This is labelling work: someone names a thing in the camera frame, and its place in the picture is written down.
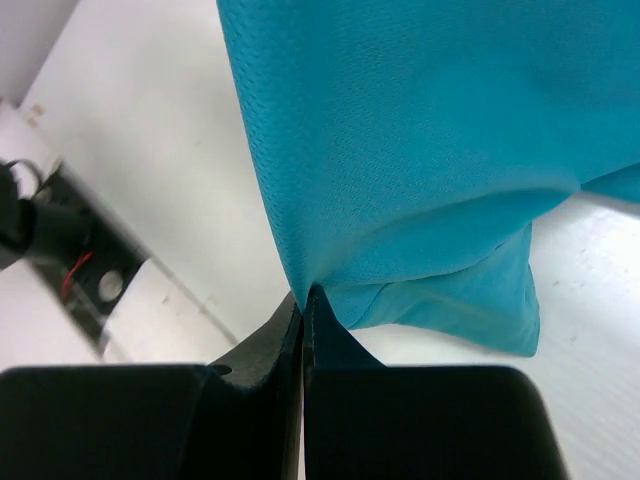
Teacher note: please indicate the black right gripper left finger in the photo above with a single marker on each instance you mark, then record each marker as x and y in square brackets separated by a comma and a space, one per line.
[255, 399]

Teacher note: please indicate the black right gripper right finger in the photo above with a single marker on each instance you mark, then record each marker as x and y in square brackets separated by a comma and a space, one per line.
[335, 369]

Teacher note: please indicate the teal t shirt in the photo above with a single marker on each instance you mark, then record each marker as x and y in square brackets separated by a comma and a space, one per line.
[403, 149]

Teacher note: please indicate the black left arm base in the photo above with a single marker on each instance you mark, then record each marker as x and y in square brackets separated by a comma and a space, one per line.
[58, 227]

